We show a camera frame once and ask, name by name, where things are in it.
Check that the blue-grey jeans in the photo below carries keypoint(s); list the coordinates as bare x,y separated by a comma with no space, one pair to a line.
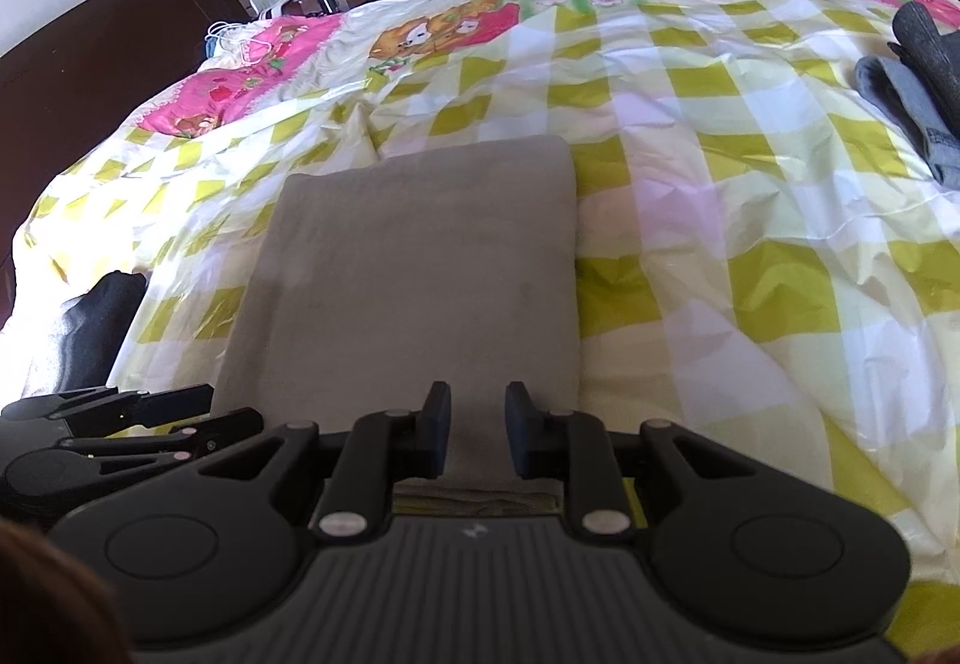
911,109

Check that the grey pants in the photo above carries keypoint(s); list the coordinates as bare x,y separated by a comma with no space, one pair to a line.
420,259

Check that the white bag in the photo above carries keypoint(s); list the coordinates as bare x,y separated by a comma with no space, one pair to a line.
279,3

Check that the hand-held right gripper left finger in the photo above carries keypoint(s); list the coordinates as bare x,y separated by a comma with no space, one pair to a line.
439,428

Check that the black cloth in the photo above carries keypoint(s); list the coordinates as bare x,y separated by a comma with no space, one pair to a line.
105,326

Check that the dark grey garment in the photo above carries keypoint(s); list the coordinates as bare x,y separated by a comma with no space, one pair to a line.
926,45

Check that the dark wooden headboard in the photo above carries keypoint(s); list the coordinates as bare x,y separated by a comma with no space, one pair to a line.
97,34

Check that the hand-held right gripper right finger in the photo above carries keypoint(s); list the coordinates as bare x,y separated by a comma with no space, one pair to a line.
517,431

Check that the checked printed bedsheet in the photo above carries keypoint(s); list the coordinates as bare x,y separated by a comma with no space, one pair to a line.
750,221

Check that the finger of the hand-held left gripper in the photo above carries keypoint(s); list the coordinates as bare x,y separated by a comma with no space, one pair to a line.
225,430
172,401

